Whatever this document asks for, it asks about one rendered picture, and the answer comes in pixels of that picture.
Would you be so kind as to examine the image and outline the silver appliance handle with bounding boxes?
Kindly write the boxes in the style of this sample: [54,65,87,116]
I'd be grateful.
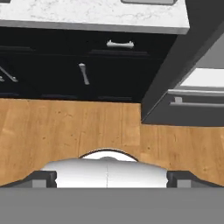
[169,96,224,109]

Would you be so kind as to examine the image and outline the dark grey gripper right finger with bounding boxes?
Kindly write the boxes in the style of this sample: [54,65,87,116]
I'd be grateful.
[166,170,224,189]

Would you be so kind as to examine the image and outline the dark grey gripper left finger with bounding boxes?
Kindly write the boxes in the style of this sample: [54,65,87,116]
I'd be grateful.
[0,170,58,189]

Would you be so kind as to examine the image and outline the grey sink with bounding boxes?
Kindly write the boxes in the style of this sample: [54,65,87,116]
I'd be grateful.
[120,0,178,6]

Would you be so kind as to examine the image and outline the black cupboard door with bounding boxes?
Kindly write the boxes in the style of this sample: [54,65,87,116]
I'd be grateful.
[38,52,165,102]
[0,47,40,99]

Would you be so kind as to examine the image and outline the dark grey appliance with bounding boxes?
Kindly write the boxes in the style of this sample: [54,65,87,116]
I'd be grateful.
[141,0,224,128]

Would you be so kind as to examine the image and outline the white rounded object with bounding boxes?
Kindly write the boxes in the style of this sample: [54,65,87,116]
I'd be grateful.
[40,148,169,189]

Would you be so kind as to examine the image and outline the silver drawer handle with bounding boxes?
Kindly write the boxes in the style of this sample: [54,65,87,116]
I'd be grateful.
[106,39,136,50]

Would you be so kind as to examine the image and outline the silver cupboard door handle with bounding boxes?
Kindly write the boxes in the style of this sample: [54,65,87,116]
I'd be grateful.
[0,66,19,83]
[78,62,90,86]

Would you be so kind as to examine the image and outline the black drawer front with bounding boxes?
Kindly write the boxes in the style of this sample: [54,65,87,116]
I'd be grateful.
[0,26,65,53]
[62,28,178,58]

